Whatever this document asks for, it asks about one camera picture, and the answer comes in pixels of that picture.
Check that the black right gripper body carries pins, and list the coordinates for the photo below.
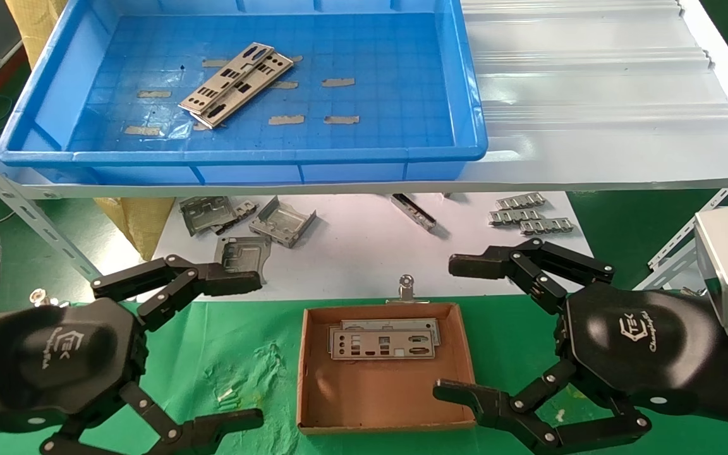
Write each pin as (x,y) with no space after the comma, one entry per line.
(642,341)

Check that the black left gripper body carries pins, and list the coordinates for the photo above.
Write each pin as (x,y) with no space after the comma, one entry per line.
(48,360)

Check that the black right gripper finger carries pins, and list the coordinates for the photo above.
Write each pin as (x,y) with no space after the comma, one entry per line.
(474,395)
(481,265)

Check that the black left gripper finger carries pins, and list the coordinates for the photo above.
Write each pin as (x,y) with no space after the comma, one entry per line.
(225,281)
(212,426)

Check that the silver metal I/O shield plate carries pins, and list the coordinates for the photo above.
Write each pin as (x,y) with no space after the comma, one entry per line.
(395,346)
(402,323)
(225,79)

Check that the brown cardboard box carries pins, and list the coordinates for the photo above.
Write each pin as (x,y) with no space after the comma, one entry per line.
(376,395)

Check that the blue plastic tray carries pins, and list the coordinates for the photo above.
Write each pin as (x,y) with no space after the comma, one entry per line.
(395,76)

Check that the clear tape scraps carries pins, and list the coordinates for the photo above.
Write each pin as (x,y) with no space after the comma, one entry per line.
(225,395)

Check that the grey flat stamped metal plate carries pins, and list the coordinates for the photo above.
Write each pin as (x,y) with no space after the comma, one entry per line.
(244,249)

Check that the grey comb-shaped metal strip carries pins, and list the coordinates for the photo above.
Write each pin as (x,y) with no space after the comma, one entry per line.
(521,201)
(547,226)
(515,217)

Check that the green cloth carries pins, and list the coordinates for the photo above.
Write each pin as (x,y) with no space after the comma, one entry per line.
(244,341)

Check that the silver binder clip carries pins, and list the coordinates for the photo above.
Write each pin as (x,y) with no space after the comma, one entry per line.
(38,296)
(406,287)

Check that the white slotted angle steel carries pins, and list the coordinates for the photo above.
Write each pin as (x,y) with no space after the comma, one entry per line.
(673,253)
(23,205)

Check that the white paper sheet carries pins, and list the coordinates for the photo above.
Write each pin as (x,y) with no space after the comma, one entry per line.
(351,253)

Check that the grey tape piece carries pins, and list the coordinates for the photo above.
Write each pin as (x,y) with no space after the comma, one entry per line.
(285,119)
(214,62)
(141,130)
(338,81)
(153,93)
(340,119)
(285,84)

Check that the white corrugated shelf board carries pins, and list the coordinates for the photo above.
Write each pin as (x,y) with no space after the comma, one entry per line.
(591,95)

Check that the stack of IO shield plates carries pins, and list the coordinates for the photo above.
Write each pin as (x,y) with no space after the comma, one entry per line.
(270,66)

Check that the grey stamped metal bracket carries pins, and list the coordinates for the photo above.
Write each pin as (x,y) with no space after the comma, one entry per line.
(206,215)

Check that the grey folded metal bracket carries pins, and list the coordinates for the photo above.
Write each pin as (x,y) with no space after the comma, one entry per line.
(282,222)

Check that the narrow grey metal rail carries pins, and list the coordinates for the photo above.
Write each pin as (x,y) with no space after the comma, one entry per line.
(413,211)

